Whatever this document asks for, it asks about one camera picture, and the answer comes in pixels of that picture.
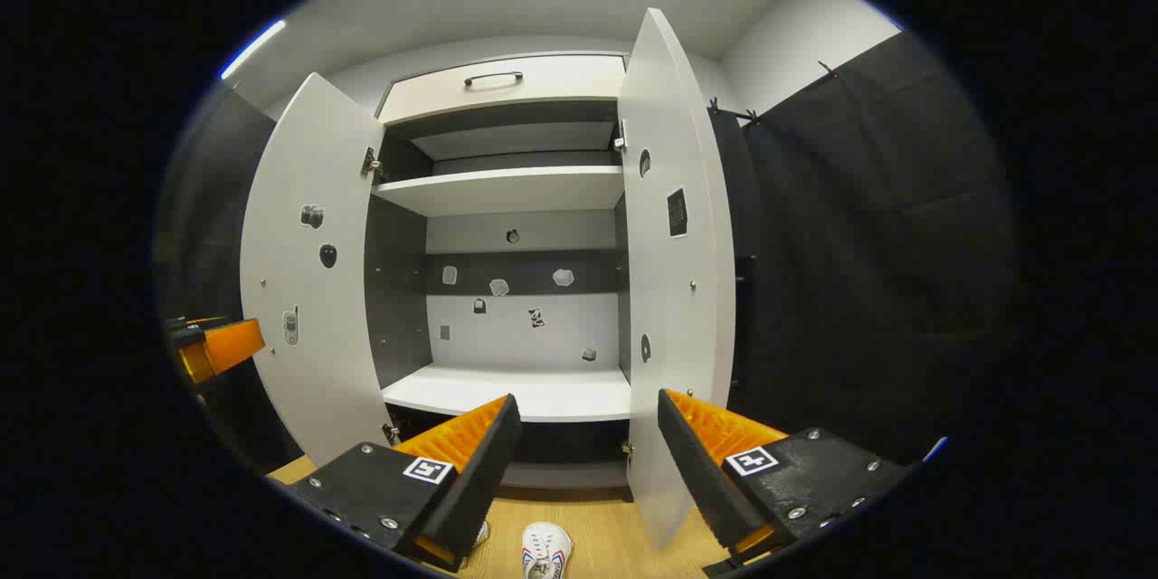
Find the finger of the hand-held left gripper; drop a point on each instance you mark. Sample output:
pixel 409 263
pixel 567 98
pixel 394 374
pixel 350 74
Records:
pixel 231 346

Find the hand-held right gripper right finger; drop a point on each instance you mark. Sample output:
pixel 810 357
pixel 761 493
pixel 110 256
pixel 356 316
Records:
pixel 701 479

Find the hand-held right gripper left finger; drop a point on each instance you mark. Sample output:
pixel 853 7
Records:
pixel 470 488

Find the white shoe with striped side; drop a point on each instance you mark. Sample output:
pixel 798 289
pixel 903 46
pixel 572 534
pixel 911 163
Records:
pixel 545 552
pixel 480 534

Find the cabinet door with camera sticker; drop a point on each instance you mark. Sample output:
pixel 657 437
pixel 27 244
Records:
pixel 317 398

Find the white shoe cabinet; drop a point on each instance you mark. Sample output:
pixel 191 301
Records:
pixel 561 335

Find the cabinet door with cat sticker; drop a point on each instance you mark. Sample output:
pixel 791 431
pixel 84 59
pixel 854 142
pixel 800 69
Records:
pixel 669 289

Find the white cabinet shelf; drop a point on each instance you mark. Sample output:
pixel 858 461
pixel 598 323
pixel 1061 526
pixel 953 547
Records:
pixel 525 393
pixel 507 190

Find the metal door hinge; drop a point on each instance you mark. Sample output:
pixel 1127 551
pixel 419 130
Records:
pixel 372 163
pixel 620 137

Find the black backdrop cloth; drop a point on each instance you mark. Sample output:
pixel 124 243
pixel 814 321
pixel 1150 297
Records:
pixel 859 289

